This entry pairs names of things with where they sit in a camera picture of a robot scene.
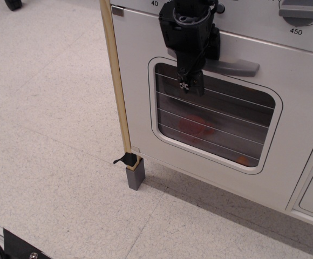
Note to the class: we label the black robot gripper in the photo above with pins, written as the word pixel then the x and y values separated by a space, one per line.
pixel 190 28

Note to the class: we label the grey oven door handle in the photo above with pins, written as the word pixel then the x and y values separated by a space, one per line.
pixel 234 67

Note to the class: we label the white toy oven door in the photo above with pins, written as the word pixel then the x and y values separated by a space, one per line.
pixel 213 129

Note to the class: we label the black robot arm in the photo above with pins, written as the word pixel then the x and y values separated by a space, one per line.
pixel 189 31

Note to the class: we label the red toy cup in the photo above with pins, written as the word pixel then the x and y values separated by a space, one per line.
pixel 194 128

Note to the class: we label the grey round push button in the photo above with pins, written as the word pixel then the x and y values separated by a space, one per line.
pixel 220 8

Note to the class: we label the white toy kitchen cabinet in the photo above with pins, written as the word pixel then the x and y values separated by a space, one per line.
pixel 253 16

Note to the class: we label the grey temperature dial knob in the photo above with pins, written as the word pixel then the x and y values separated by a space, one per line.
pixel 296 12

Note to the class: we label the black tape piece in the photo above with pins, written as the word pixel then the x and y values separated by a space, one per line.
pixel 129 159

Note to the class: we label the black caster wheel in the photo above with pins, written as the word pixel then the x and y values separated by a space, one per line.
pixel 13 4

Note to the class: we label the metal door hinge bracket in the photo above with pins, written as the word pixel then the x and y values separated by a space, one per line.
pixel 117 10

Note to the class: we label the light wooden side post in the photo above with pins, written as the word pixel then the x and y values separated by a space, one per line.
pixel 106 14

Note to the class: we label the black metal base plate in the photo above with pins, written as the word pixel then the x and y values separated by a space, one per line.
pixel 15 247

